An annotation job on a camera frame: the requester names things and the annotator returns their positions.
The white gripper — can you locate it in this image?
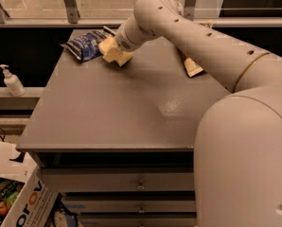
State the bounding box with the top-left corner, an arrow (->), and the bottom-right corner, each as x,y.
103,15 -> 160,67

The yellow wavy sponge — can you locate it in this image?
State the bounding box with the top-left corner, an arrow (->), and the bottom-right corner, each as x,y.
98,37 -> 116,55

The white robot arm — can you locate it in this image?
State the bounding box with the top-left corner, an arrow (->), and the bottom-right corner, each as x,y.
103,0 -> 282,227

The blue chip bag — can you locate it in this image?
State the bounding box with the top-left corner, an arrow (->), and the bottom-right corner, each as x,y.
61,26 -> 115,62

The brown white chip bag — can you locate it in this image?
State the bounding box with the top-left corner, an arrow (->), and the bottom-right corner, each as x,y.
178,20 -> 213,78

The grey drawer cabinet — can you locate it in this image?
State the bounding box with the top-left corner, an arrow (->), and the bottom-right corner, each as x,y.
18,38 -> 228,227

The white pump dispenser bottle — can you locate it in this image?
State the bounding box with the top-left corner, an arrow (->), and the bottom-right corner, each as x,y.
0,64 -> 26,96

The metal window railing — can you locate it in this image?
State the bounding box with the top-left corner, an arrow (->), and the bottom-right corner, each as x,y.
0,0 -> 282,27

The white cardboard box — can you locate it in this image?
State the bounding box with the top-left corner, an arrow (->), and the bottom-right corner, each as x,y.
0,142 -> 58,227

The orange fruit in box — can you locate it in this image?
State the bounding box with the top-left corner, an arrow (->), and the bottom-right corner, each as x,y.
0,201 -> 9,218

